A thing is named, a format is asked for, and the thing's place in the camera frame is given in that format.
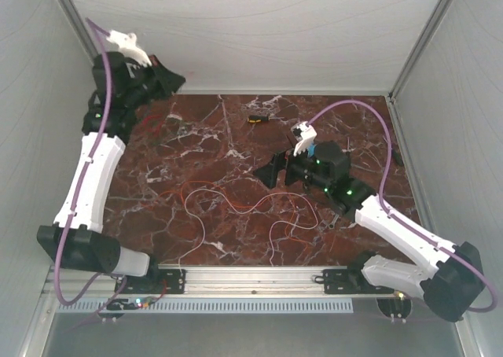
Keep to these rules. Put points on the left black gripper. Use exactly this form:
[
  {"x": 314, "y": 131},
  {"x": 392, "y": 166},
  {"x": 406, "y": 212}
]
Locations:
[{"x": 169, "y": 82}]

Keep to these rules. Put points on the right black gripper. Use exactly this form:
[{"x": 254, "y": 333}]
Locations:
[{"x": 268, "y": 173}]

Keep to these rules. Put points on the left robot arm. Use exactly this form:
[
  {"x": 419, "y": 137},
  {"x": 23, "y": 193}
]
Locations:
[{"x": 75, "y": 240}]

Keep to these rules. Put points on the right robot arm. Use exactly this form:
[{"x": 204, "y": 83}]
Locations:
[{"x": 446, "y": 276}]

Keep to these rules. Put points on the blue plastic tool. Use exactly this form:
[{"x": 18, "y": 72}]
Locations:
[{"x": 310, "y": 150}]

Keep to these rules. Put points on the yellow black screwdriver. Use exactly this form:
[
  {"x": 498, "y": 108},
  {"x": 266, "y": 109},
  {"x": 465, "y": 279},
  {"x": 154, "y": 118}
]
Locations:
[{"x": 252, "y": 119}]

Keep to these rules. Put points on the silver wrench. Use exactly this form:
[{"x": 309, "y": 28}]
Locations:
[{"x": 333, "y": 222}]

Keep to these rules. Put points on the black screwdriver far right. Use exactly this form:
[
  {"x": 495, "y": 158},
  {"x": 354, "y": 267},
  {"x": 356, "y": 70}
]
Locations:
[{"x": 397, "y": 158}]

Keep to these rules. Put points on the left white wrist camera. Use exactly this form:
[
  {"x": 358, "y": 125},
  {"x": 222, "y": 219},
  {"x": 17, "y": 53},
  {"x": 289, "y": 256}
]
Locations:
[{"x": 128, "y": 46}]

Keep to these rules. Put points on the aluminium front rail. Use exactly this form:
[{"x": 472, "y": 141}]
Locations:
[{"x": 228, "y": 281}]

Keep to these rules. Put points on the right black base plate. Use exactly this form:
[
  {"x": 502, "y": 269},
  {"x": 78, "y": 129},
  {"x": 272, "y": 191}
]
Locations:
[{"x": 344, "y": 281}]

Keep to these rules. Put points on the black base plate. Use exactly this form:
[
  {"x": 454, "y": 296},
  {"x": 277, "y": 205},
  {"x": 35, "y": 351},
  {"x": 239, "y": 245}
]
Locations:
[
  {"x": 344, "y": 281},
  {"x": 168, "y": 281}
]

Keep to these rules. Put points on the slotted grey cable duct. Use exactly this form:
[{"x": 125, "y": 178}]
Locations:
[{"x": 172, "y": 305}]

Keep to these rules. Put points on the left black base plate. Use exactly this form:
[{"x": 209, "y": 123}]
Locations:
[{"x": 168, "y": 281}]

